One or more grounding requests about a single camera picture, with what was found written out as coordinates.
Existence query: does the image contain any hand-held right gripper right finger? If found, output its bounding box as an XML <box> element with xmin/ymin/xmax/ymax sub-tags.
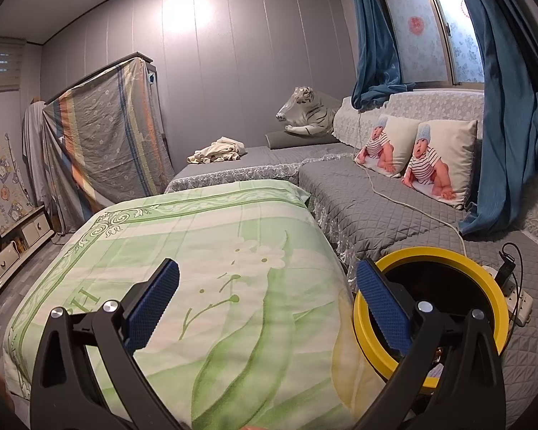
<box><xmin>354</xmin><ymin>258</ymin><xmax>507</xmax><ymax>430</ymax></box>

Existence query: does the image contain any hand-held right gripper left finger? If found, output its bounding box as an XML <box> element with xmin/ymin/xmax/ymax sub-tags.
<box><xmin>30</xmin><ymin>257</ymin><xmax>181</xmax><ymax>430</ymax></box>

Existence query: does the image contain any yellow rimmed trash bin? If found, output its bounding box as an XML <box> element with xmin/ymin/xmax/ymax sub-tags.
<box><xmin>352</xmin><ymin>246</ymin><xmax>508</xmax><ymax>396</ymax></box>

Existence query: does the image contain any white low cabinet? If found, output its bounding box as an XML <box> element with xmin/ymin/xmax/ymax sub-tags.
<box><xmin>0</xmin><ymin>206</ymin><xmax>55</xmax><ymax>305</ymax></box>

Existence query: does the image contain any green floral blanket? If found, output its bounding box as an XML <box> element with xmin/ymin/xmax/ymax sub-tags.
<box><xmin>2</xmin><ymin>180</ymin><xmax>386</xmax><ymax>430</ymax></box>

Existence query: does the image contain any grey quilted mattress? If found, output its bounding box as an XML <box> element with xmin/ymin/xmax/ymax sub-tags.
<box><xmin>298</xmin><ymin>159</ymin><xmax>538</xmax><ymax>413</ymax></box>

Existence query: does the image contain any grey hanging cloth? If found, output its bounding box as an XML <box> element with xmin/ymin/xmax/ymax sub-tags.
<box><xmin>22</xmin><ymin>101</ymin><xmax>50</xmax><ymax>207</ymax></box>

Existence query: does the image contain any black charger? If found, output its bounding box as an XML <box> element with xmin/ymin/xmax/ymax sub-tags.
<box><xmin>495</xmin><ymin>243</ymin><xmax>521</xmax><ymax>287</ymax></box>

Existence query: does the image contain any white power strip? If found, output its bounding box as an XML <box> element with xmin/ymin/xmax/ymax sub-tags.
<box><xmin>482</xmin><ymin>265</ymin><xmax>533</xmax><ymax>327</ymax></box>

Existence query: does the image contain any striped grey sheet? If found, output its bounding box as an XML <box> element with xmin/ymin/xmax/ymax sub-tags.
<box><xmin>42</xmin><ymin>58</ymin><xmax>175</xmax><ymax>234</ymax></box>

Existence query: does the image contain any baby print pillow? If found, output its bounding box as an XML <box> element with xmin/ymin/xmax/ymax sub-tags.
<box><xmin>354</xmin><ymin>114</ymin><xmax>420</xmax><ymax>179</ymax></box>
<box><xmin>401</xmin><ymin>119</ymin><xmax>478</xmax><ymax>210</ymax></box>

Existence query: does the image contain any cream cloth pile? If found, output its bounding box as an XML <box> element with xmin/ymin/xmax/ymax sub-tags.
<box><xmin>187</xmin><ymin>135</ymin><xmax>246</xmax><ymax>164</ymax></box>

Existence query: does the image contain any grey mattress with lace trim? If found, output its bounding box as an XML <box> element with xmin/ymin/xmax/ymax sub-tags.
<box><xmin>166</xmin><ymin>141</ymin><xmax>355</xmax><ymax>193</ymax></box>

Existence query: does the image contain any grey window blind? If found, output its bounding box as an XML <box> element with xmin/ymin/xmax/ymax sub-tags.
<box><xmin>0</xmin><ymin>38</ymin><xmax>28</xmax><ymax>96</ymax></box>

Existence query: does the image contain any grey bolster pillow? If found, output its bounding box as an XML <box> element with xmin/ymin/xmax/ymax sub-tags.
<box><xmin>265</xmin><ymin>131</ymin><xmax>341</xmax><ymax>151</ymax></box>

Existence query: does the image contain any white tiger plush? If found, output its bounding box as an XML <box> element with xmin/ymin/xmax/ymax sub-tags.
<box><xmin>275</xmin><ymin>86</ymin><xmax>341</xmax><ymax>137</ymax></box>

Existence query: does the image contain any blue curtain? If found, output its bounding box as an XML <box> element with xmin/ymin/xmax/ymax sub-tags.
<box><xmin>341</xmin><ymin>0</ymin><xmax>415</xmax><ymax>112</ymax></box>
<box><xmin>448</xmin><ymin>0</ymin><xmax>538</xmax><ymax>237</ymax></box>

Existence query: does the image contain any frosted glass window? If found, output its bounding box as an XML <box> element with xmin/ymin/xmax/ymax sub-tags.
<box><xmin>370</xmin><ymin>0</ymin><xmax>487</xmax><ymax>88</ymax></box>

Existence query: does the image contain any cartoon wall poster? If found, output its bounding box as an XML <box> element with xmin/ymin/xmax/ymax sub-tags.
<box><xmin>0</xmin><ymin>133</ymin><xmax>32</xmax><ymax>234</ymax></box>

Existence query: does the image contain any white cable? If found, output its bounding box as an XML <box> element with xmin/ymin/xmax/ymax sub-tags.
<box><xmin>358</xmin><ymin>110</ymin><xmax>469</xmax><ymax>256</ymax></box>

